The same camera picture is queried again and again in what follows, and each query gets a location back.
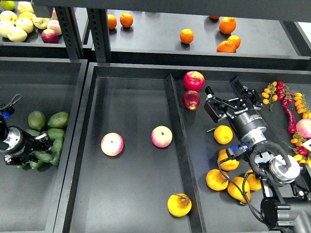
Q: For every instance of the black upper shelf tray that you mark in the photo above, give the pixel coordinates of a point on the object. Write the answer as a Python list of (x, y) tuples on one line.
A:
[(154, 39)]

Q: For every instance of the yellow pear middle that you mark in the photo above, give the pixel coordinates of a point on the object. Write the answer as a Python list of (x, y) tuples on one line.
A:
[(228, 165)]

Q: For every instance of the pink apple right edge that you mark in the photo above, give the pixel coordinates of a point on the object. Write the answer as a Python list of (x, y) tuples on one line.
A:
[(303, 127)]

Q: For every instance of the yellow pear bottom centre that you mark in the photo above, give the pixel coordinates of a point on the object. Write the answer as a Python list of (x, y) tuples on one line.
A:
[(236, 187)]

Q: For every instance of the orange on shelf front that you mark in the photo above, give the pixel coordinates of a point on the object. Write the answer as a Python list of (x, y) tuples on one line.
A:
[(227, 47)]

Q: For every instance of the mixed cherry tomatoes lower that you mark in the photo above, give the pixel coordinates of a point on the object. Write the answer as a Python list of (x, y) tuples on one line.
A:
[(298, 152)]

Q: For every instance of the red chili pepper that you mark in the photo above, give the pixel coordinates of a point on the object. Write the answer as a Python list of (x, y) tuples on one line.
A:
[(290, 117)]

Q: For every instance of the green avocado lower middle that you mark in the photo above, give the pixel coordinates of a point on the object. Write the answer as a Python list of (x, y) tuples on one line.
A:
[(57, 150)]

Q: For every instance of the green avocado top right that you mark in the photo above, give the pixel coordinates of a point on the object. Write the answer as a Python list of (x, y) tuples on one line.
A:
[(59, 120)]

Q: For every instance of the dark avocado middle left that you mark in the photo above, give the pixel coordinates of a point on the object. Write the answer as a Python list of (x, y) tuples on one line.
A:
[(33, 132)]

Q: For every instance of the dark green avocado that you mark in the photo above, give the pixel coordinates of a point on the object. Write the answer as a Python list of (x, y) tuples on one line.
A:
[(43, 156)]

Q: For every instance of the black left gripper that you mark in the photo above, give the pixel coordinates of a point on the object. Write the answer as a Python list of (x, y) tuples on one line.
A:
[(18, 146)]

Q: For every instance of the red apple on shelf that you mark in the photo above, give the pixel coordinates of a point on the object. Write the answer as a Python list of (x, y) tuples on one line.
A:
[(50, 36)]

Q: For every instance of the orange cherry tomato bunch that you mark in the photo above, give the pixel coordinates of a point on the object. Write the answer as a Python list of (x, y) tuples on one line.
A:
[(269, 95)]

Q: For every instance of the pink apple left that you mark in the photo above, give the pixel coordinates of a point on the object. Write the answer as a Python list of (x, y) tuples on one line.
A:
[(112, 144)]

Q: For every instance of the pink apple centre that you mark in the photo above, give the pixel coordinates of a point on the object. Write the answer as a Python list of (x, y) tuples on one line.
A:
[(161, 136)]

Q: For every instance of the green avocado top left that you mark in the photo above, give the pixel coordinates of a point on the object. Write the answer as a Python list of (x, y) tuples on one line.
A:
[(37, 121)]

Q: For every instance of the black upper left tray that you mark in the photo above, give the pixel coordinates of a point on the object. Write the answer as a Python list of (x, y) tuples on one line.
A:
[(34, 46)]

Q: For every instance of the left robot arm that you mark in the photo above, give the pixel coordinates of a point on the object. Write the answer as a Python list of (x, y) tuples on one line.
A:
[(6, 110)]

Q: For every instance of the yellow pear lower left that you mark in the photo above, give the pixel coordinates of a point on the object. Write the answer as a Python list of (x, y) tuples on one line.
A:
[(216, 180)]

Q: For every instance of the large orange on shelf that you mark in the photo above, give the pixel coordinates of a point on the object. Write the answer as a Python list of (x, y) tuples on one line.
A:
[(227, 25)]

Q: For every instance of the black centre tray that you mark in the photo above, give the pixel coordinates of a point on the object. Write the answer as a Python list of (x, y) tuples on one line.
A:
[(128, 193)]

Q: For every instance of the green avocado centre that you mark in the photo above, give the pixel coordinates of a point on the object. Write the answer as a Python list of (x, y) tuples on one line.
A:
[(55, 133)]

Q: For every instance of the red cherry tomato bunch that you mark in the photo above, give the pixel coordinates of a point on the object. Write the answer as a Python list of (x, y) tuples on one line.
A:
[(283, 93)]

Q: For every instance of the bright red apple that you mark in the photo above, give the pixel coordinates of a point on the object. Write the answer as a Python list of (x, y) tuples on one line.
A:
[(193, 80)]

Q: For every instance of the orange on shelf centre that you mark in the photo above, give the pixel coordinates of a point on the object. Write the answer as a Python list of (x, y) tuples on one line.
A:
[(186, 36)]

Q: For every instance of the orange tomato vine right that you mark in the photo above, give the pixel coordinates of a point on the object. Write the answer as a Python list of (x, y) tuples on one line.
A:
[(301, 105)]

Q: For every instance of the dark red apple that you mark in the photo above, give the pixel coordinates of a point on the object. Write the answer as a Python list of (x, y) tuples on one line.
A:
[(191, 100)]

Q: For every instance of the yellow pear with long stem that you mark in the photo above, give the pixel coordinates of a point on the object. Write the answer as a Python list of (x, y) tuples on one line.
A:
[(222, 134)]

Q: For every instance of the white label card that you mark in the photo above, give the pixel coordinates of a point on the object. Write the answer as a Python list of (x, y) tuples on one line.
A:
[(307, 145)]

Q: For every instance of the orange under beam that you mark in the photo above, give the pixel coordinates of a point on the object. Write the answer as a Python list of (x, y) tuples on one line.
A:
[(214, 17)]

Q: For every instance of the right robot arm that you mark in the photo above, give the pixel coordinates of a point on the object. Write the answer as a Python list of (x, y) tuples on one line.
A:
[(285, 184)]

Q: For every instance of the orange on shelf lower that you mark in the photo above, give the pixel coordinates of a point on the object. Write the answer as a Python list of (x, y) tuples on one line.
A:
[(236, 40)]

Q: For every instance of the bright green avocado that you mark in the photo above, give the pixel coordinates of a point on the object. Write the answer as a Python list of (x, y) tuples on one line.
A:
[(32, 164)]

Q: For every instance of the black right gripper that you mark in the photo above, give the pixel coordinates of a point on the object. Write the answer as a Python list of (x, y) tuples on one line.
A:
[(248, 126)]

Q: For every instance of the pink apple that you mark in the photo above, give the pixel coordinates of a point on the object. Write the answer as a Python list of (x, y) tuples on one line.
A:
[(112, 144), (161, 136)]

